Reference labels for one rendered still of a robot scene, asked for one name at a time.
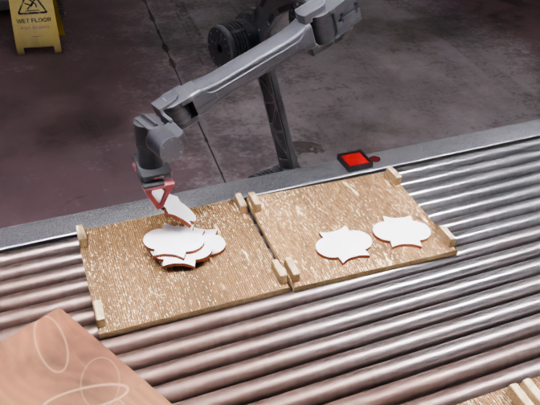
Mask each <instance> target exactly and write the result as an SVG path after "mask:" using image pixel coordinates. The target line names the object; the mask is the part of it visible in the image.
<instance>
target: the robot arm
mask: <svg viewBox="0 0 540 405"><path fill-rule="evenodd" d="M295 14H296V17H297V18H295V19H294V20H293V21H292V22H291V23H290V24H289V25H288V26H287V27H286V28H284V29H283V30H282V31H280V32H279V33H277V34H275V35H273V36H272V37H271V38H269V39H266V40H265V41H263V42H262V43H260V44H258V45H257V46H255V47H253V48H252V49H250V50H248V51H246V52H244V53H243V54H242V55H240V56H238V57H236V58H235V59H233V60H231V61H230V62H228V63H226V64H224V65H223V66H222V67H219V68H217V69H216V70H214V71H213V72H211V73H209V74H207V75H205V76H203V77H201V78H198V79H196V80H191V81H189V82H187V83H186V84H184V85H182V86H180V85H178V86H177V87H175V88H173V89H171V90H169V91H168V92H166V93H164V94H163V95H162V96H161V97H159V98H158V99H156V100H155V101H154V102H153V103H151V105H152V107H153V110H154V111H155V113H156V115H153V114H151V113H149V114H144V113H142V114H141V115H140V116H138V117H136V118H134V120H133V127H134V133H135V140H136V147H137V152H136V153H134V154H133V155H132V156H133V160H134V163H133V164H132V165H133V168H134V170H135V171H136V173H137V176H138V177H139V180H140V182H141V186H142V188H143V190H144V192H145V193H146V194H147V196H148V197H149V199H150V200H151V202H152V203H153V205H154V206H155V207H156V208H157V209H161V208H163V207H164V205H165V203H166V200H167V198H168V196H169V194H170V192H171V191H172V189H173V188H174V180H173V179H168V180H163V178H160V179H159V177H161V176H164V178H171V177H172V176H173V175H172V169H171V168H170V166H169V164H168V162H175V161H176V160H178V159H179V158H180V157H181V155H182V153H183V150H184V149H185V148H186V147H188V145H189V143H188V141H187V139H186V137H185V134H184V132H185V131H186V130H187V129H188V128H189V127H190V126H192V125H193V124H195V123H197V122H198V121H200V120H201V119H200V117H201V116H202V115H204V114H205V113H208V112H209V111H210V110H211V109H212V108H213V107H214V106H215V105H216V104H218V103H219V102H220V101H221V100H223V99H224V98H226V97H227V96H230V95H231V94H232V93H234V92H236V91H238V90H239V89H241V88H242V87H244V86H245V85H247V84H249V83H251V82H252V81H253V80H256V79H257V78H259V77H261V76H262V75H264V74H265V73H267V72H269V71H271V70H272V69H273V68H276V67H277V66H279V65H281V64H282V63H284V62H285V61H287V60H289V59H291V58H292V57H293V56H295V55H298V54H300V53H301V52H304V51H306V53H307V54H309V55H311V56H316V55H318V54H320V53H321V52H323V51H324V50H326V49H328V48H329V47H331V46H333V44H334V40H335V39H337V38H339V37H340V36H341V35H343V34H344V33H345V32H347V31H348V30H349V29H350V28H351V27H353V26H354V25H355V24H356V23H358V22H359V21H360V20H362V16H361V12H360V8H359V5H358V0H310V1H308V2H307V3H305V4H304V5H302V6H299V7H298V8H296V9H295ZM152 178H153V180H152ZM159 189H165V191H164V193H163V196H162V200H161V201H160V202H158V201H157V200H156V198H155V197H154V196H153V194H152V191H153V190H159Z"/></svg>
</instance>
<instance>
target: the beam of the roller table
mask: <svg viewBox="0 0 540 405"><path fill-rule="evenodd" d="M537 138H540V119H537V120H533V121H527V122H522V123H518V124H514V125H507V126H502V127H498V128H494V129H486V130H482V131H479V132H475V133H467V134H463V135H459V136H454V137H447V138H443V139H439V140H434V141H428V142H424V143H419V144H415V145H408V146H404V147H399V148H395V149H388V150H384V151H380V152H376V153H369V154H366V156H367V157H368V158H370V157H371V156H377V157H379V158H380V159H381V160H380V161H379V162H373V163H374V164H373V168H369V169H364V170H358V171H354V172H348V171H347V170H346V169H345V167H344V166H343V165H342V164H341V163H340V162H339V160H336V161H332V162H325V163H321V164H316V165H312V166H305V167H301V168H296V169H292V170H286V171H281V172H277V173H273V174H265V175H261V176H257V177H253V178H245V179H241V180H238V181H234V182H226V183H222V184H218V185H213V186H206V187H202V188H198V189H193V190H187V191H183V192H178V193H174V194H172V195H174V196H178V198H179V201H180V202H181V203H183V204H184V205H186V206H187V207H188V208H192V207H200V206H204V205H208V204H212V203H220V202H224V201H228V200H232V199H234V198H235V194H236V193H241V195H242V197H243V199H244V200H245V201H246V198H248V192H252V191H254V192H255V194H256V196H259V195H263V194H271V193H276V192H280V191H285V190H292V189H297V188H301V187H306V186H314V185H318V184H323V183H327V182H336V181H340V180H344V179H349V178H356V177H361V176H364V175H368V174H375V173H379V172H383V171H386V170H387V166H392V167H393V168H394V169H398V168H402V167H406V166H413V165H417V164H420V163H425V162H432V161H435V160H440V159H444V158H450V157H455V156H458V155H462V154H467V153H473V152H477V151H481V150H485V149H492V148H496V147H500V146H503V145H511V144H514V143H518V142H523V141H529V140H533V139H537ZM164 213H165V212H164V211H163V210H162V209H157V208H156V207H155V206H154V205H153V203H152V202H151V200H150V199H149V198H147V199H142V200H139V201H135V202H127V203H123V204H119V205H115V206H110V207H103V208H99V209H95V210H91V211H84V212H80V213H75V214H71V215H64V216H60V217H55V218H51V219H44V220H40V221H36V222H32V223H24V224H20V225H16V226H12V227H4V228H0V253H4V252H11V251H15V250H18V249H23V248H29V247H34V246H38V245H41V244H45V243H52V242H56V241H60V240H64V239H71V238H75V237H77V234H76V232H77V230H76V225H79V224H83V225H84V229H89V228H93V227H100V226H104V225H109V224H113V223H120V222H124V221H128V220H132V219H139V218H144V217H148V216H152V215H160V214H164Z"/></svg>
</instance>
